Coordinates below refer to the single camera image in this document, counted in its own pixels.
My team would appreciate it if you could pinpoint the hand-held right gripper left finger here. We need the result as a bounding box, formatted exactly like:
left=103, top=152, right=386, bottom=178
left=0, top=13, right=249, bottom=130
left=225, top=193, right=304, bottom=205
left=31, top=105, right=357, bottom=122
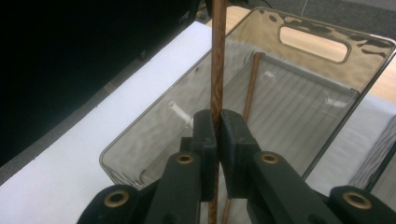
left=180, top=108, right=218, bottom=202

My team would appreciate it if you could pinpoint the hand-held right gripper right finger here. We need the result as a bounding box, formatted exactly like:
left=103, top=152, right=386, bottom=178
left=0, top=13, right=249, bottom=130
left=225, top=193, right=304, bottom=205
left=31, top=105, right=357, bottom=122
left=219, top=109, right=262, bottom=200

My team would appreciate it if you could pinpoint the smoky transparent plastic bin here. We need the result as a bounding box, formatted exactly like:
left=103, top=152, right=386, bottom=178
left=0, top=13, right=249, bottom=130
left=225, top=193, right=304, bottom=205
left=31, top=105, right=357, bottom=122
left=347, top=114, right=396, bottom=204
left=98, top=7, right=396, bottom=224

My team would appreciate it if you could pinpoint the wooden chopstick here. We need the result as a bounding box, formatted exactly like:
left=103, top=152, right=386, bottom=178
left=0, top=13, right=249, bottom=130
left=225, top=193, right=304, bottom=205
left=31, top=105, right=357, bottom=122
left=206, top=0, right=229, bottom=224
left=221, top=51, right=265, bottom=224

